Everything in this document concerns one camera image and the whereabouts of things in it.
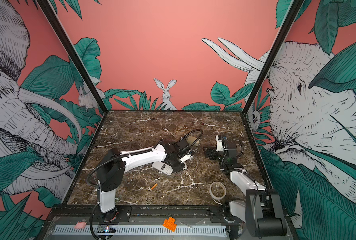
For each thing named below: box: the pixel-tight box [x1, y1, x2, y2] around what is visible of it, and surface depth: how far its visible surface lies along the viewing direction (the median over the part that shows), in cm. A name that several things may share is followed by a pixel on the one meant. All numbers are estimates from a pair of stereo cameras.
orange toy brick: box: [162, 216, 177, 232], surface depth 72 cm
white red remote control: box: [152, 161, 174, 176], surface depth 90 cm
